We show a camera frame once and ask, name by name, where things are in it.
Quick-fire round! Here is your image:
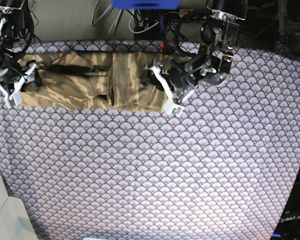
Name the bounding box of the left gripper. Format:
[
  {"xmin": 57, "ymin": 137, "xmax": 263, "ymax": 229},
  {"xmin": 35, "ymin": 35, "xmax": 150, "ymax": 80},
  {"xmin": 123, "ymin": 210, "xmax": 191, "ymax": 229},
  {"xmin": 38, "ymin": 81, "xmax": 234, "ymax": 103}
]
[{"xmin": 140, "ymin": 58, "xmax": 198, "ymax": 117}]

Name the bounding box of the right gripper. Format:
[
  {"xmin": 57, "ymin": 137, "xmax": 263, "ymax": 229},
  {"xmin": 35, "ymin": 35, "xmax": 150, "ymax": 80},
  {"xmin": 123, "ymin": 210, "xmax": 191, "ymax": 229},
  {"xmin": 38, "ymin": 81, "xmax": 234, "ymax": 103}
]
[{"xmin": 0, "ymin": 61, "xmax": 43, "ymax": 109}]

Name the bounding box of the camouflage T-shirt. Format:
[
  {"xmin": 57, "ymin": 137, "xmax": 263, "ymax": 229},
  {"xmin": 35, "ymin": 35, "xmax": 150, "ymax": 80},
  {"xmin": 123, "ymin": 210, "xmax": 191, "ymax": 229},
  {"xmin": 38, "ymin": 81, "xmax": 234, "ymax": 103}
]
[{"xmin": 16, "ymin": 51, "xmax": 191, "ymax": 114}]

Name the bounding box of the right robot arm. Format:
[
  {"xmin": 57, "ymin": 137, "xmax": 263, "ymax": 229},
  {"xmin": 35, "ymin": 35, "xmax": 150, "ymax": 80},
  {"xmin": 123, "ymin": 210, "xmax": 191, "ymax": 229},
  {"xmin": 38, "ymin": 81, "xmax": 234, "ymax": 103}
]
[{"xmin": 0, "ymin": 0, "xmax": 44, "ymax": 109}]

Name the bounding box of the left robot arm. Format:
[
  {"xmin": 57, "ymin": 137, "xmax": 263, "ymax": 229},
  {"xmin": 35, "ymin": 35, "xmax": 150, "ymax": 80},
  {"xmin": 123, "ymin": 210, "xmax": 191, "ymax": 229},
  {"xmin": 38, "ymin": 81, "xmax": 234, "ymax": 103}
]
[{"xmin": 140, "ymin": 0, "xmax": 248, "ymax": 116}]

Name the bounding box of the red and black clamp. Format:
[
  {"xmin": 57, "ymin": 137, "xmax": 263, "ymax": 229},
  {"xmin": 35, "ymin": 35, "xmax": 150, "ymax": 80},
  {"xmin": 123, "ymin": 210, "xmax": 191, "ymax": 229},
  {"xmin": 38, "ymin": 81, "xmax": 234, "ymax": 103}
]
[{"xmin": 159, "ymin": 41, "xmax": 168, "ymax": 55}]

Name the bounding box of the fan-patterned purple tablecloth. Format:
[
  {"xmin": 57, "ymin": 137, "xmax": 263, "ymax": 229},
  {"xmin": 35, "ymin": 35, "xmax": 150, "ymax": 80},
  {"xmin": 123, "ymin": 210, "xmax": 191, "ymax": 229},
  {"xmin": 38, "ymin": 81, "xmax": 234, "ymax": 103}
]
[{"xmin": 0, "ymin": 48, "xmax": 300, "ymax": 240}]

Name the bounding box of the white plastic bin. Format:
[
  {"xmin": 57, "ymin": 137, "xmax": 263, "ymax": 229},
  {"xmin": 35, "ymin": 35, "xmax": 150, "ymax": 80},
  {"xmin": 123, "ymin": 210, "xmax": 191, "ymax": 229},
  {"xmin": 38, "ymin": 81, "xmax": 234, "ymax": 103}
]
[{"xmin": 0, "ymin": 172, "xmax": 38, "ymax": 240}]

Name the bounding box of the black OpenArm box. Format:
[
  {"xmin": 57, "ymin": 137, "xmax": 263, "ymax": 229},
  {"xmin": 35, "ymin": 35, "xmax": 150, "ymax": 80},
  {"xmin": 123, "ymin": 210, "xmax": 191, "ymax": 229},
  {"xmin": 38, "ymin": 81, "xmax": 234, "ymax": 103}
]
[{"xmin": 271, "ymin": 169, "xmax": 300, "ymax": 240}]

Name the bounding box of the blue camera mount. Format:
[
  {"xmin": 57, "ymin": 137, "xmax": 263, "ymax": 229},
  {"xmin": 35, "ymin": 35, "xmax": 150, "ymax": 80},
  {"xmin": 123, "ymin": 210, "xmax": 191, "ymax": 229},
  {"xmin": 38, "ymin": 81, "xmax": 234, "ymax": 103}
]
[{"xmin": 111, "ymin": 0, "xmax": 181, "ymax": 10}]

